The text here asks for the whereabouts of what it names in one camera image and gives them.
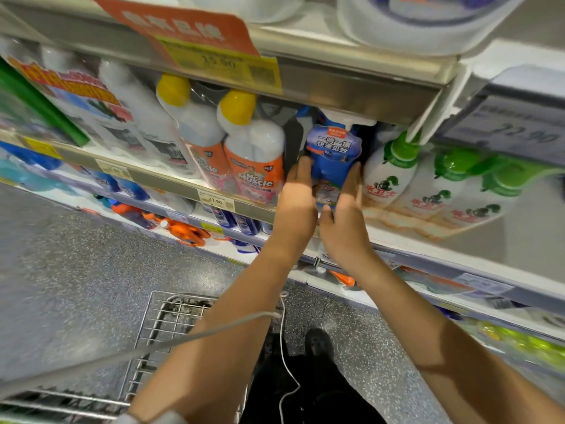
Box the orange promo sign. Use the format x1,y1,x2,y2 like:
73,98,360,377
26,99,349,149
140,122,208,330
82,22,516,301
91,0,261,58

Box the person's right forearm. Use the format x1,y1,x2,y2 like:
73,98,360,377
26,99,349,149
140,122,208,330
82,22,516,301
344,251,565,424

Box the yellow-capped pink-label cleaner bottle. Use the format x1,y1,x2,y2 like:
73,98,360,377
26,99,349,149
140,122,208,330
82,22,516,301
216,90,286,206
156,73,235,193

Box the clear-wrapped white bottle pack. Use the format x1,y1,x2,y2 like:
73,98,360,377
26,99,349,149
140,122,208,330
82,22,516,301
0,39,191,177

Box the yellow price tag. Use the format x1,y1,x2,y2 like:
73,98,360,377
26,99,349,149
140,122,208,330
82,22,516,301
159,35,284,95

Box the cluster of teal cleaner bottles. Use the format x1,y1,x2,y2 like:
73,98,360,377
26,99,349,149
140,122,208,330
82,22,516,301
0,141,76,198

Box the grey shopping cart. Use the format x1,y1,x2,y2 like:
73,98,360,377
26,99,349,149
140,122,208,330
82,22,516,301
0,289,284,424

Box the cluster of green cleaner bottles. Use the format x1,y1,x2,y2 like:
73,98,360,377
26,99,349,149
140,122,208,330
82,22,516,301
0,57,89,148

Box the person's black trousers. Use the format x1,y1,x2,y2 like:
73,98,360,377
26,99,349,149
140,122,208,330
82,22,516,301
238,326,390,424

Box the row of lime green packets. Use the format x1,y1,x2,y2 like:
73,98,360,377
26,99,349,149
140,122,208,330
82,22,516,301
459,315,565,372

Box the person's left hand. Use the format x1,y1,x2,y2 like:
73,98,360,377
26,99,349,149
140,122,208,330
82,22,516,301
269,156,320,262

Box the person's right hand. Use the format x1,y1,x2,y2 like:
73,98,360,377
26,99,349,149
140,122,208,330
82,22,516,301
318,163,377,279

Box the cluster of orange trigger sprayers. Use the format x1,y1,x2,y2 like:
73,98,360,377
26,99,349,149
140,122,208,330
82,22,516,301
110,203,213,248

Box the row of white green-capped bottles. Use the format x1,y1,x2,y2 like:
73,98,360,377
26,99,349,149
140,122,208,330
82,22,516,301
362,128,565,242

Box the person's left forearm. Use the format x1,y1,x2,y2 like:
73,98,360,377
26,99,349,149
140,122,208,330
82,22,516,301
128,247,310,424

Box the person's white shirt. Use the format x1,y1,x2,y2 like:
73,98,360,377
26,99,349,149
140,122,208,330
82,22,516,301
113,409,191,424

